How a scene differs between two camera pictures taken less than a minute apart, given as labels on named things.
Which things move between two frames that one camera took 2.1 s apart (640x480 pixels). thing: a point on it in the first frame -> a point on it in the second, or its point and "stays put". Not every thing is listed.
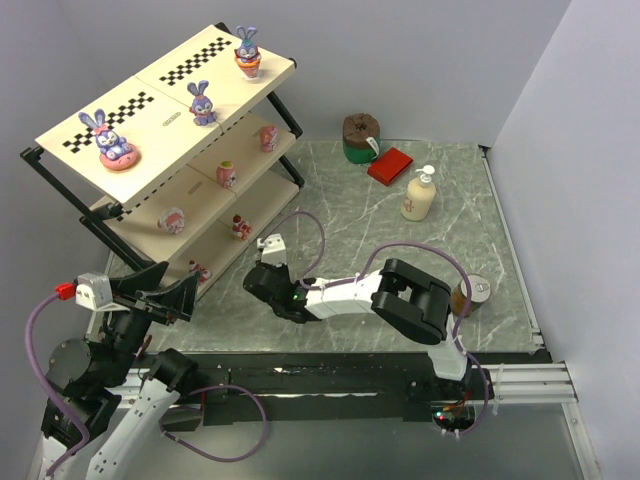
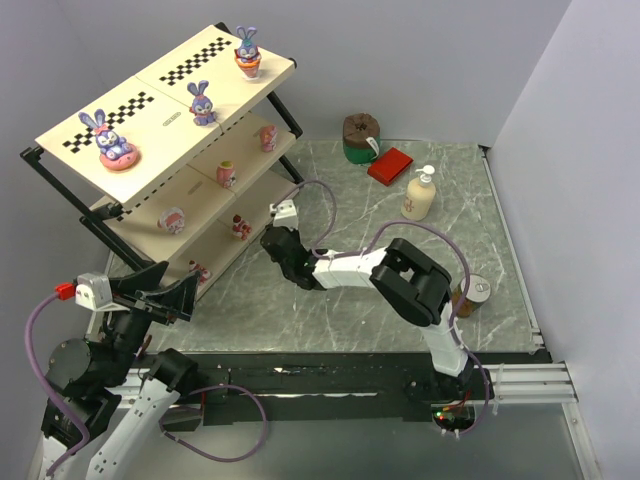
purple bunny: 247,55 stays put
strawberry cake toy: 241,228 stays put
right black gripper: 261,279 -> 279,240
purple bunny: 117,153 stays put
